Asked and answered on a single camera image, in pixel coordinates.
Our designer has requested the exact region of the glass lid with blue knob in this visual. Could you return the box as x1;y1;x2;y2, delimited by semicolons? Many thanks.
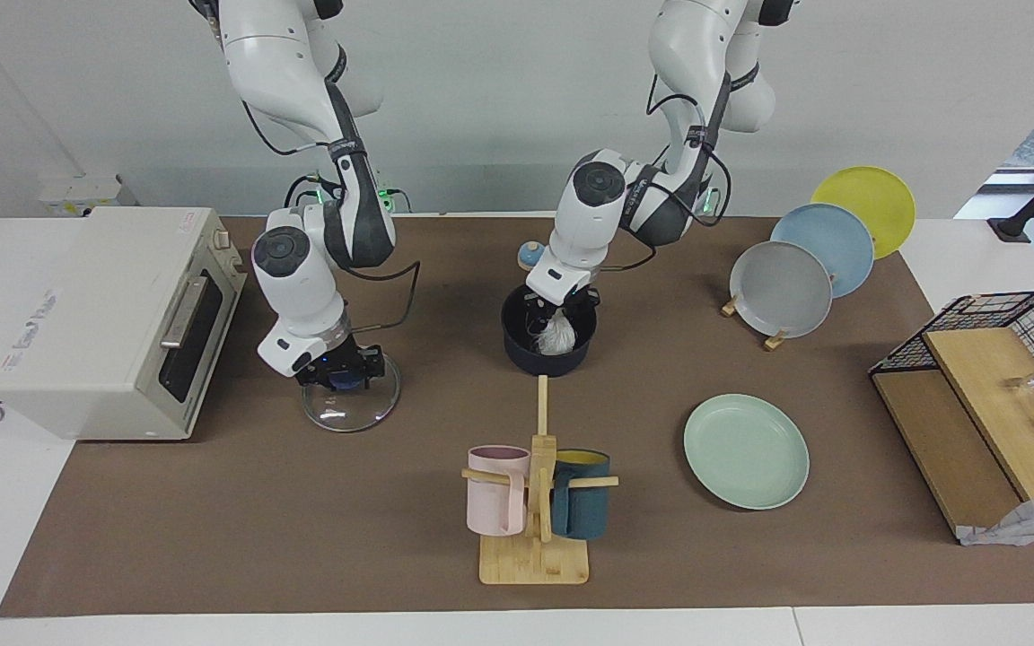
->
302;352;401;433

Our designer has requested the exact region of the wooden plate rack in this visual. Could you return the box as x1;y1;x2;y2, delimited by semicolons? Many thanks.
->
721;292;790;352

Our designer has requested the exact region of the grey plate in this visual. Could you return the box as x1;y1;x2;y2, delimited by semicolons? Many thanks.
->
730;240;834;339

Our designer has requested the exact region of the pale green plate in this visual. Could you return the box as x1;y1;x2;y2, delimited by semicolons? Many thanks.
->
683;393;811;511

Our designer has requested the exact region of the light blue plate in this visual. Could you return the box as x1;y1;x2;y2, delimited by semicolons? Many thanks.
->
770;204;876;299

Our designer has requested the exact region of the yellow plate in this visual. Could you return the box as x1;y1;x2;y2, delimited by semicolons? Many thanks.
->
811;166;917;260

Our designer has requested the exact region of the brown table mat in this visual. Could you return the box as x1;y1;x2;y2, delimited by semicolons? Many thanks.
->
0;215;1034;618

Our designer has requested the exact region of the pink mug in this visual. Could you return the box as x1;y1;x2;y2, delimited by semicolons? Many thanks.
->
467;446;531;537

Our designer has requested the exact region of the teal mug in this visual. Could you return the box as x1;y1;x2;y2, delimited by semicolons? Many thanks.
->
551;449;611;540

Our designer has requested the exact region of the wooden mug tree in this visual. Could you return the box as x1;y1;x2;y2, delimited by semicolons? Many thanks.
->
461;375;619;586

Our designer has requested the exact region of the cream toaster oven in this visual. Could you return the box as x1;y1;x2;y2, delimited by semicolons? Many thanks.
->
0;207;249;441

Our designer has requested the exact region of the white power strip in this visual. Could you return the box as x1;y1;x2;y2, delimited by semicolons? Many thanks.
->
39;175;136;216

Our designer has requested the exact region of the grey marbled cloth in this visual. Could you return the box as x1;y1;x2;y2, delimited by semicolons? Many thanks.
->
957;487;1034;547

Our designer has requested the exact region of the dark pot with blue handle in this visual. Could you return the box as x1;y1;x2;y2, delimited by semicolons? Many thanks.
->
501;285;599;378

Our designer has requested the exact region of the wooden shelf with wire basket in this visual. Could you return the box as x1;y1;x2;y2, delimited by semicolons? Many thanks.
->
869;290;1034;539

